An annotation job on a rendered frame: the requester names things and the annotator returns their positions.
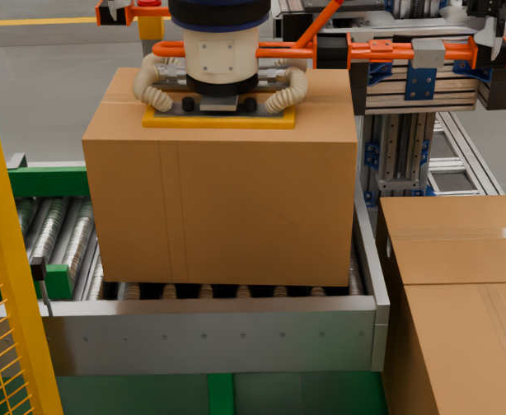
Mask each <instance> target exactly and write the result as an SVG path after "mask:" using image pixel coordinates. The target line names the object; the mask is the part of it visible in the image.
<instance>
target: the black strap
mask: <svg viewBox="0 0 506 415"><path fill-rule="evenodd" d="M168 8H169V13H170V14H171V15H173V16H174V17H175V18H176V19H178V20H180V21H184V22H187V23H191V24H196V25H202V26H230V25H237V24H242V23H247V22H250V21H254V20H257V19H260V18H261V17H263V16H265V15H266V14H267V13H268V12H269V11H270V8H271V0H255V1H254V2H248V3H242V4H232V5H205V4H195V3H190V2H182V1H178V0H168Z"/></svg>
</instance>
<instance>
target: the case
mask: <svg viewBox="0 0 506 415"><path fill-rule="evenodd" d="M140 69H142V68H118V70H117V72H116V74H115V76H114V78H113V80H112V82H111V84H110V85H109V87H108V89H107V91H106V93H105V95H104V97H103V99H102V101H101V103H100V105H99V106H98V108H97V110H96V112H95V114H94V116H93V118H92V120H91V122H90V124H89V126H88V127H87V130H86V132H85V133H84V135H83V137H82V148H83V153H84V158H85V164H86V169H87V178H88V184H89V189H90V194H91V204H92V209H93V214H94V219H95V224H96V234H97V239H98V245H99V250H100V255H101V265H102V270H103V275H104V280H105V282H159V283H198V284H238V285H278V286H319V287H347V286H348V285H349V261H350V249H351V237H352V225H353V212H354V189H355V176H356V164H357V151H358V139H357V132H356V126H355V119H354V107H353V101H352V95H351V88H350V82H349V70H348V69H313V68H308V69H307V71H306V72H305V74H306V76H307V82H308V89H307V94H306V96H305V98H303V99H302V101H301V102H299V103H297V104H296V105H295V122H294V129H250V128H143V126H142V119H143V116H144V114H145V112H146V109H147V107H148V105H147V104H146V103H142V102H141V101H140V100H137V99H136V98H135V95H134V94H133V82H134V78H135V76H136V75H137V73H138V72H139V71H140Z"/></svg>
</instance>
